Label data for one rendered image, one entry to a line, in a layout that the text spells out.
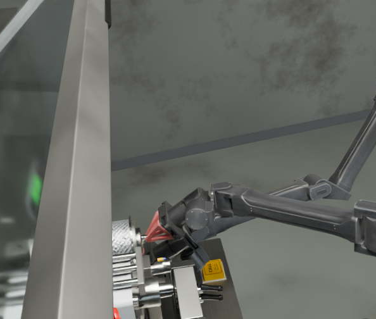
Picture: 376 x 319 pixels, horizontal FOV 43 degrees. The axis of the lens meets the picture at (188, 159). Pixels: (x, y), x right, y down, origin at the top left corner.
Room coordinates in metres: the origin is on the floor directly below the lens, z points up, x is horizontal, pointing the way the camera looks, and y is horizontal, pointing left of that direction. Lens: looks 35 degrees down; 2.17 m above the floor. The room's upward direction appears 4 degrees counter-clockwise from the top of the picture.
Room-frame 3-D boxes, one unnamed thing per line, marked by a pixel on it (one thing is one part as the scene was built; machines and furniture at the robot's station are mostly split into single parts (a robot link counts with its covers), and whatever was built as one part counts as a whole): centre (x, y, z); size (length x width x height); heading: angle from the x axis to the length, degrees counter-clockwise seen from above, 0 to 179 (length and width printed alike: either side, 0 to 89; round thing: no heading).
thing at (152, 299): (0.70, 0.11, 1.33); 0.06 x 0.06 x 0.06; 6
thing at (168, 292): (0.71, 0.06, 1.33); 0.06 x 0.03 x 0.03; 96
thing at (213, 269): (1.13, -0.05, 0.91); 0.07 x 0.07 x 0.02; 6
